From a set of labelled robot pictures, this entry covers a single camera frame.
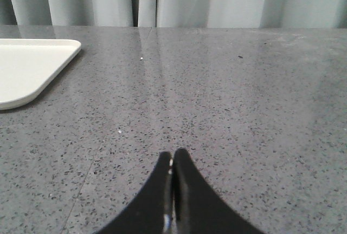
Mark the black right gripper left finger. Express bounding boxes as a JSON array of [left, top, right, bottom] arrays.
[[97, 152, 173, 233]]

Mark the grey pleated curtain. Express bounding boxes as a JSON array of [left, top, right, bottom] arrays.
[[1, 0, 346, 28]]

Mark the cream rectangular plastic tray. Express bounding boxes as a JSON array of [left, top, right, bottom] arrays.
[[1, 38, 81, 111]]

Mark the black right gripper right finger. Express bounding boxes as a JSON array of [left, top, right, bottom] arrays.
[[173, 148, 262, 233]]

